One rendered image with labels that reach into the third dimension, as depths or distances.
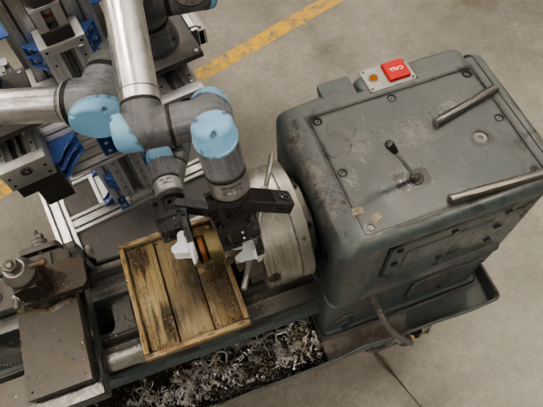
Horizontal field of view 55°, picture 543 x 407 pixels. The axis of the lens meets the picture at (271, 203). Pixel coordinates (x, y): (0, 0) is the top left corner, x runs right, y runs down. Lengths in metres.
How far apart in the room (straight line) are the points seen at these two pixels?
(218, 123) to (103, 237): 1.67
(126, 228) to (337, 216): 1.42
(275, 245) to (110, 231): 1.35
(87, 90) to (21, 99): 0.18
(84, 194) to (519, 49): 2.54
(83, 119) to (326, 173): 0.57
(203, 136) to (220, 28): 2.57
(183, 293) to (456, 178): 0.81
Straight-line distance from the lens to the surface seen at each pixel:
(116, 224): 2.49
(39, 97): 1.33
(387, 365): 2.41
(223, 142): 0.86
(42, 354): 1.54
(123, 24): 1.05
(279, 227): 1.24
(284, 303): 1.54
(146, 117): 0.97
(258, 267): 1.31
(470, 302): 1.98
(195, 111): 0.96
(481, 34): 3.51
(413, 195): 1.26
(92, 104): 1.22
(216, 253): 1.35
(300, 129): 1.34
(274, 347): 1.81
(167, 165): 1.45
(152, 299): 1.57
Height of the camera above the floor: 2.34
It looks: 62 degrees down
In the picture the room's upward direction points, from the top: 4 degrees counter-clockwise
